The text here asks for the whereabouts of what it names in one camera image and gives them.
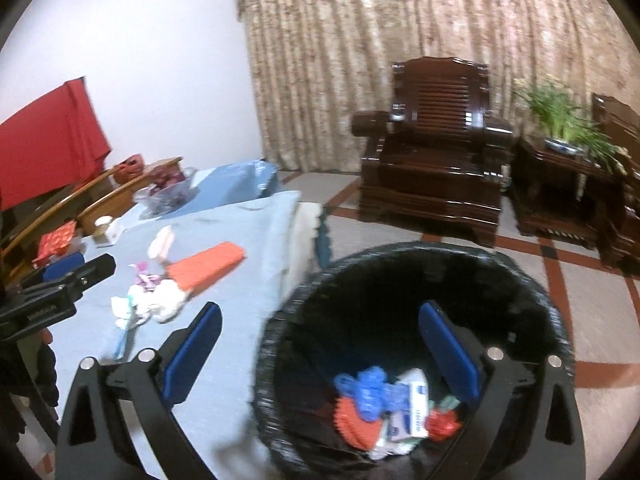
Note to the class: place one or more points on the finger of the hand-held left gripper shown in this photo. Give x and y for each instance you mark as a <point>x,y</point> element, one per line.
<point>65,266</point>
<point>85,275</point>

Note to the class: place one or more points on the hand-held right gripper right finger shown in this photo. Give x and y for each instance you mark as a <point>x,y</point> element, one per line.
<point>450,355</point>

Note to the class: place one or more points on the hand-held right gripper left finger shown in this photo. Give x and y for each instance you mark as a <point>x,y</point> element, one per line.
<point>192,355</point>

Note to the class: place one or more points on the white paper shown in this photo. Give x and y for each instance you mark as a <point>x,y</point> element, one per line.
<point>165,300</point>
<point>125,305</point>

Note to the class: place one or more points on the pink pouch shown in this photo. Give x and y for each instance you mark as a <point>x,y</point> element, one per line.
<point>145,277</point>

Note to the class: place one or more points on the white carton box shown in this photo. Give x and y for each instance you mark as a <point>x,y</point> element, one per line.
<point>410,405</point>

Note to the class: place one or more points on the knotted red plastic bag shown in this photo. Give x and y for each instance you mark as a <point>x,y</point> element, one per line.
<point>445,422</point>

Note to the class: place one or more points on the pink white wrapper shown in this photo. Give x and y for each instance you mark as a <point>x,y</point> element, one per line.
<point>161,244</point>

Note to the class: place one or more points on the blue plastic cover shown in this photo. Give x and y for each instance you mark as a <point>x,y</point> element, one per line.
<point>365,390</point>

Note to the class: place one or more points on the long orange foam net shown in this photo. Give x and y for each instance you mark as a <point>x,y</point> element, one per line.
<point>207,262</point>

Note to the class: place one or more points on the bin with black liner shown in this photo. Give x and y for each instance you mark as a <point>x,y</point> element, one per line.
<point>360,310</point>

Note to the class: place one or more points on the small orange foam net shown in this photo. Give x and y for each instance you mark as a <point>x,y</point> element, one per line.
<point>357,427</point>

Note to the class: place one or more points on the red patterned gift packet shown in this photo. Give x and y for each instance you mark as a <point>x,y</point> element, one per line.
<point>55,242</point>

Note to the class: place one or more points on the beige tissue box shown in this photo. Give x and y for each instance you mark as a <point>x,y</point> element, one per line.
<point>106,231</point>

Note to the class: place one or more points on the black television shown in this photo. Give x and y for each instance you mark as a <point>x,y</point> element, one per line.
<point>25,215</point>

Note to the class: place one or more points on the grey tablecloth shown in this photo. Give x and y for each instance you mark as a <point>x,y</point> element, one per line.
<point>235,300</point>

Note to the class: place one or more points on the light wooden cabinet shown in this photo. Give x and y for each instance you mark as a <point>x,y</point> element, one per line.
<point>110,200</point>

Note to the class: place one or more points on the glass fruit bowl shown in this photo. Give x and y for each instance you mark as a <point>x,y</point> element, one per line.
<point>165,200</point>

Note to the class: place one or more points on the red apple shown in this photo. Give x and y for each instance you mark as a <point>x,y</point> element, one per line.
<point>176,178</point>
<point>162,172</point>
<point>156,186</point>

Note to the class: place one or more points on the red cloth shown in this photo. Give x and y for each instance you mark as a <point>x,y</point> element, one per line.
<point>45,145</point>

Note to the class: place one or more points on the white scalloped table cover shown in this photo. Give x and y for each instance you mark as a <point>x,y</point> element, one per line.
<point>302,240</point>

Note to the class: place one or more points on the teal scalloped table cover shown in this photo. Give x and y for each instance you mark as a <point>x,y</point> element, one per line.
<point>324,247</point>

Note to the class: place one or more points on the dark wooden side table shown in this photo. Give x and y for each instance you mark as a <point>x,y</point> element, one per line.
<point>555,195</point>

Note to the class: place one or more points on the dark wooden armchair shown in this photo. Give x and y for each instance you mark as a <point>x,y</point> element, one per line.
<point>620,170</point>
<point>430,160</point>

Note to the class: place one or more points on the potted green plant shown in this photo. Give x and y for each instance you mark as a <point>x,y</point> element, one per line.
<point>565,115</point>

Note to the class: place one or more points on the floral beige curtain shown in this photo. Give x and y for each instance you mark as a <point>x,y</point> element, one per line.
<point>400,35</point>

